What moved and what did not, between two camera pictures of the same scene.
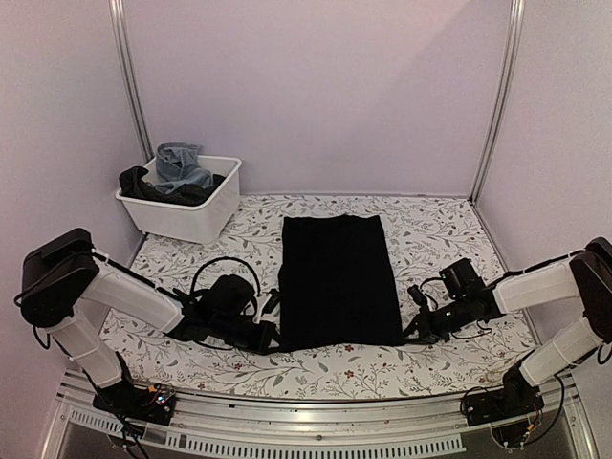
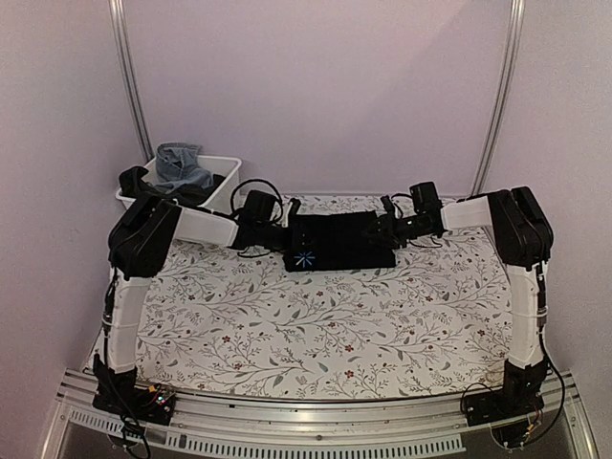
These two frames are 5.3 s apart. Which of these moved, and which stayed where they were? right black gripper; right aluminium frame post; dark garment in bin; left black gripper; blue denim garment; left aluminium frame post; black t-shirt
Moved: black t-shirt; left black gripper; right black gripper
Stayed: dark garment in bin; right aluminium frame post; blue denim garment; left aluminium frame post
